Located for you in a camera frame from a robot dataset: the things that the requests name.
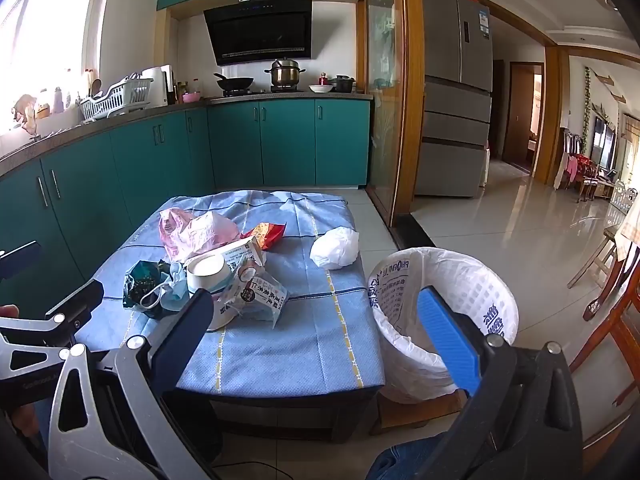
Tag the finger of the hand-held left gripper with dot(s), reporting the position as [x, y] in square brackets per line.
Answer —
[80, 300]
[20, 260]

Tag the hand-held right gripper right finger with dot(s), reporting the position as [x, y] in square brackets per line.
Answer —
[450, 340]

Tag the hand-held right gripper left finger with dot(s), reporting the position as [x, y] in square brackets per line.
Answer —
[185, 330]

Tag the light blue textured cloth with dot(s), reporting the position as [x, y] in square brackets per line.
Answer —
[175, 295]

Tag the white sack with blue characters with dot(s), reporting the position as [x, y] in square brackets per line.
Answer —
[400, 360]

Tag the white paper bowl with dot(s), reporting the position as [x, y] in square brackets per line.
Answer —
[205, 275]

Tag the green leafy vegetable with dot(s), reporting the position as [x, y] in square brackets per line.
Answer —
[140, 285]

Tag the clear printed plastic wrapper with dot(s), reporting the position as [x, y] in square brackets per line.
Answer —
[260, 300]

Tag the printed carton box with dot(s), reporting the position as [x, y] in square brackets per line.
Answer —
[240, 252]

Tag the pink plastic bag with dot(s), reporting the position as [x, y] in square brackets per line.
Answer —
[200, 235]

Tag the red snack packet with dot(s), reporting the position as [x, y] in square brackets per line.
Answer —
[267, 234]

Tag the white plastic bag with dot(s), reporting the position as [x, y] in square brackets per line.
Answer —
[335, 250]

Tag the wooden stand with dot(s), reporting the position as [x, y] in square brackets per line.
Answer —
[400, 415]

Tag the blue checked tablecloth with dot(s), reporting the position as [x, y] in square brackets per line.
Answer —
[310, 320]

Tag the person's blue jeans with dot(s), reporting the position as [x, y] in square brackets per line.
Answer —
[405, 462]

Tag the dark wooden table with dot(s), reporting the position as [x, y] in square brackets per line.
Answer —
[300, 410]

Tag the grey kitchen countertop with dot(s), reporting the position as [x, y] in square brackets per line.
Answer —
[100, 125]

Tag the wooden chair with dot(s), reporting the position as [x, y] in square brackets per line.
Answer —
[615, 330]

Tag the white dish rack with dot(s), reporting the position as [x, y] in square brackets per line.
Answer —
[115, 100]

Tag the teal lower kitchen cabinets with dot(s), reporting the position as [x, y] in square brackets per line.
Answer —
[280, 140]

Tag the wooden chairs with red cushions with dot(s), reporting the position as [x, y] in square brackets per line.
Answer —
[585, 165]

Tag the white kitchen appliance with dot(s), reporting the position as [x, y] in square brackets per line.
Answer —
[156, 85]

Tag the kitchen window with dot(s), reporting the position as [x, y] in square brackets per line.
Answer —
[45, 35]

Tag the silver refrigerator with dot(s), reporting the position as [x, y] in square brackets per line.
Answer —
[450, 110]

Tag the pink bowl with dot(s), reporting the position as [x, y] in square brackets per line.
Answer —
[191, 97]

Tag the brown wooden door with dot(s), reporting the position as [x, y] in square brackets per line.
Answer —
[517, 115]

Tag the wooden framed glass door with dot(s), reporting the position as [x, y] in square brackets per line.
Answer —
[385, 110]

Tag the black gas stove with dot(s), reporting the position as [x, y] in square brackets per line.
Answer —
[260, 92]

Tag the black wok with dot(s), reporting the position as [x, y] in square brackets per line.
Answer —
[237, 81]

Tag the steel stock pot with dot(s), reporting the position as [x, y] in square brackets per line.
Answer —
[286, 74]

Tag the black cooking pot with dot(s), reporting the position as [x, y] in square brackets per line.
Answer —
[344, 84]

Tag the white ceramic bowl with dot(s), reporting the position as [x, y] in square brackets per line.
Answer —
[321, 88]

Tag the black range hood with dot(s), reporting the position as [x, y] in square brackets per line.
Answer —
[260, 30]

